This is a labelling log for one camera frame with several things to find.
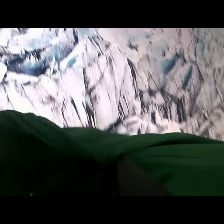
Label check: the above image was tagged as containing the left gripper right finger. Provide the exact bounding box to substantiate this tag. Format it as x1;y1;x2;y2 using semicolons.
116;155;170;197

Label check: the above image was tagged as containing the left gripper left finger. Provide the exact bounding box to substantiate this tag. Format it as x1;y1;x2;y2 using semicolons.
77;159;119;197

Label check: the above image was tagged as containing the dark green garment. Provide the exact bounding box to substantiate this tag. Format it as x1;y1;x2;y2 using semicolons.
0;109;224;197

